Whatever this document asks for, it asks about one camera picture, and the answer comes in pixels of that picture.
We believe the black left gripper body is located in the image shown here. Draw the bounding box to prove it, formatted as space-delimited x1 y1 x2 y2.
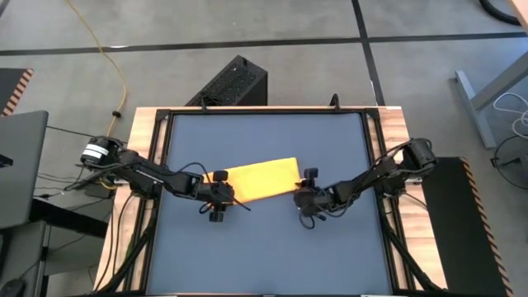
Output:
197 169 237 224

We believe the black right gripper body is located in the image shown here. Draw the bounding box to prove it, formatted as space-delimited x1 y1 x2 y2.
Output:
303 167 331 216

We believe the orange microfibre towel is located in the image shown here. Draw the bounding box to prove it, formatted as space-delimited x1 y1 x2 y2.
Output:
203 156 304 205

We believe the blue-grey table mat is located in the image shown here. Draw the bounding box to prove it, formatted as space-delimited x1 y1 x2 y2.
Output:
146 113 393 296

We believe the black computer tower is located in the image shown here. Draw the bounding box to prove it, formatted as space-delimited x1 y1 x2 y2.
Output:
185 54 268 107

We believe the black striped-edge floor mat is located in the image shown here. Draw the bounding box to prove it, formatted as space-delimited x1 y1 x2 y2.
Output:
414 156 515 297
0 68 35 117

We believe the grey metal table leg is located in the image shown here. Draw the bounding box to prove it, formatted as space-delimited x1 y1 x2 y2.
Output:
455 51 528 150

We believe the grey flat panel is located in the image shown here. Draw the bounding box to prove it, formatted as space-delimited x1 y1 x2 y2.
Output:
0 110 50 230

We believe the black computer mouse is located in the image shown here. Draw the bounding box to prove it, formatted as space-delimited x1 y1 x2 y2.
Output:
0 278 26 297

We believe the light wooden desk corner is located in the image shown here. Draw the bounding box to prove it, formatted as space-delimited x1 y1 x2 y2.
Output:
507 0 528 31

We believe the black table frame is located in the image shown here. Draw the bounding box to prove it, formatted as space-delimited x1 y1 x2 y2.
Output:
97 106 445 297

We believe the yellow floor cable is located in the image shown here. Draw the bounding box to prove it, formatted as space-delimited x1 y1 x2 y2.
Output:
65 0 128 139

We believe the thin black floor cable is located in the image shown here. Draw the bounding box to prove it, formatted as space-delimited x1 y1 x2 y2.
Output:
45 125 129 144

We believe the black cable loop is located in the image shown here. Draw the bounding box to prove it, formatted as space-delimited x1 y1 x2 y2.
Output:
489 134 528 191

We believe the white coiled cable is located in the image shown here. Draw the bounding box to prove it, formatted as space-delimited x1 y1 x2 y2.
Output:
493 92 528 139

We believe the thick black hose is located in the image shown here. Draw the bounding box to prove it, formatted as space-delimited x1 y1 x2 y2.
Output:
478 0 523 26

